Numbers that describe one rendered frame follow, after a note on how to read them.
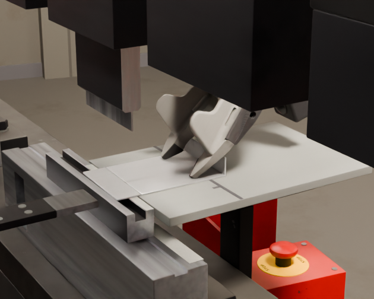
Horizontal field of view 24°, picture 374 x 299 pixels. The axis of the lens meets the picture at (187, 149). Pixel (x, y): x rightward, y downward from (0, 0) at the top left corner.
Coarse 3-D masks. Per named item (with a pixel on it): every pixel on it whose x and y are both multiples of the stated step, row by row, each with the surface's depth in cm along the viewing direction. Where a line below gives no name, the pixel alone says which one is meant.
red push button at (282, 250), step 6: (270, 246) 120; (276, 246) 119; (282, 246) 119; (288, 246) 119; (294, 246) 120; (270, 252) 119; (276, 252) 118; (282, 252) 118; (288, 252) 118; (294, 252) 118; (276, 258) 120; (282, 258) 118; (288, 258) 118; (276, 264) 120; (282, 264) 119; (288, 264) 120
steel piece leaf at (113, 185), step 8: (104, 168) 95; (88, 176) 93; (96, 176) 93; (104, 176) 93; (112, 176) 93; (96, 184) 91; (104, 184) 91; (112, 184) 91; (120, 184) 91; (112, 192) 89; (120, 192) 89; (128, 192) 89; (136, 192) 89; (120, 200) 87
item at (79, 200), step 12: (72, 192) 88; (84, 192) 88; (24, 204) 85; (36, 204) 85; (48, 204) 85; (60, 204) 85; (72, 204) 85; (84, 204) 85; (96, 204) 86; (0, 216) 83; (12, 216) 83; (24, 216) 83; (36, 216) 83; (48, 216) 84; (60, 216) 84; (0, 228) 81
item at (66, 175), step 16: (48, 160) 99; (64, 160) 100; (80, 160) 98; (48, 176) 100; (64, 176) 96; (80, 176) 93; (96, 192) 89; (96, 208) 90; (112, 208) 86; (128, 208) 88; (112, 224) 87; (128, 224) 84; (144, 224) 85; (128, 240) 85
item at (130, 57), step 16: (80, 48) 87; (96, 48) 84; (128, 48) 80; (80, 64) 88; (96, 64) 84; (112, 64) 81; (128, 64) 80; (80, 80) 89; (96, 80) 85; (112, 80) 82; (128, 80) 81; (96, 96) 87; (112, 96) 83; (128, 96) 81; (112, 112) 86; (128, 112) 82; (128, 128) 83
